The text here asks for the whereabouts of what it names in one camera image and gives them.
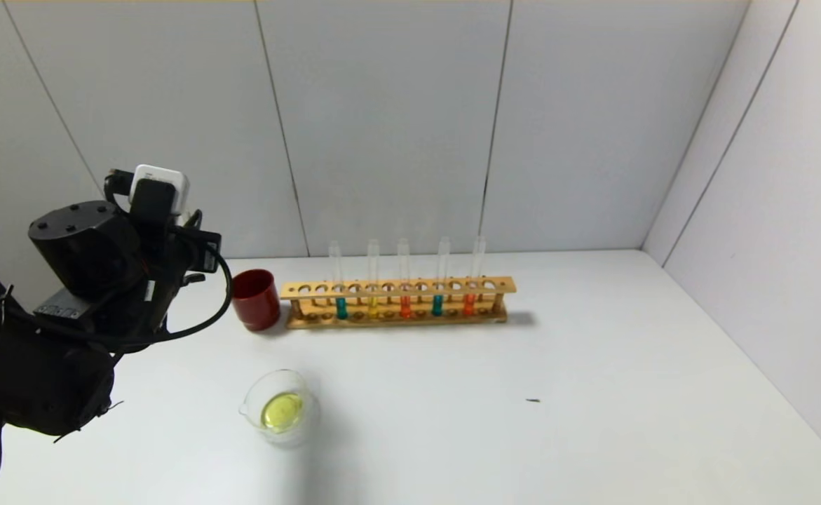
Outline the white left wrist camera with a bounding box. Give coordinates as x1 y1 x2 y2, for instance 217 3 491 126
130 164 191 218

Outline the test tube with orange liquid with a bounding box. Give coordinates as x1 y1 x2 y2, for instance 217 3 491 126
395 238 412 319
461 235 486 317

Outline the clear glass spouted dish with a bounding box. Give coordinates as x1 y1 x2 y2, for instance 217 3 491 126
238 369 323 448

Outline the wooden test tube rack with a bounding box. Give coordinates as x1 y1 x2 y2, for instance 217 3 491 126
280 276 517 330

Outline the test tube with blue liquid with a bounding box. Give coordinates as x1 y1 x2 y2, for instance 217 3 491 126
431 236 450 317
328 241 349 321

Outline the dark red cup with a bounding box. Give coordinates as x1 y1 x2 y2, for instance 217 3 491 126
231 269 283 332

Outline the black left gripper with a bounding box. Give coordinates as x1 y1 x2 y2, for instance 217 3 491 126
168 226 222 287

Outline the thick black cable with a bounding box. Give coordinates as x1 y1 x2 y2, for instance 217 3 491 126
95 228 234 346

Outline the test tube with yellow liquid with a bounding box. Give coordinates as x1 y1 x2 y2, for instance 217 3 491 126
366 239 381 320

